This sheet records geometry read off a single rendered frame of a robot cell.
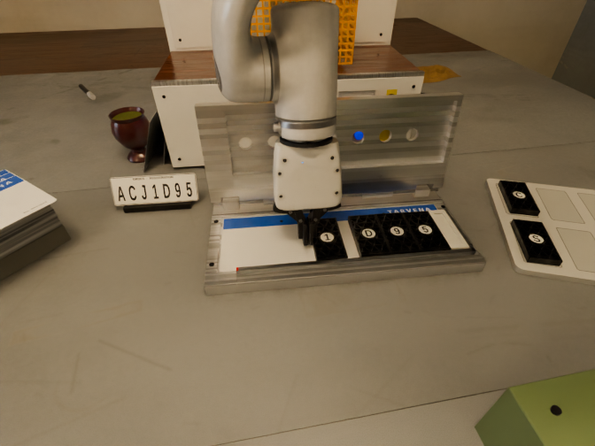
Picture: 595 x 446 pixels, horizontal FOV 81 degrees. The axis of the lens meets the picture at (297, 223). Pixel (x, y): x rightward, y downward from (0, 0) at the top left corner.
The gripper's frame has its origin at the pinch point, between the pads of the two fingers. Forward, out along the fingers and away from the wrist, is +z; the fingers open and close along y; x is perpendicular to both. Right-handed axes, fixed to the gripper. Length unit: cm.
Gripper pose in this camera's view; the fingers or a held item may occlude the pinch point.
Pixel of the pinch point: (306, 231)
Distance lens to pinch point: 57.0
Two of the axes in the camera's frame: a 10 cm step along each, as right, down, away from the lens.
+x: -1.1, -4.7, 8.7
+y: 9.9, -0.7, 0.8
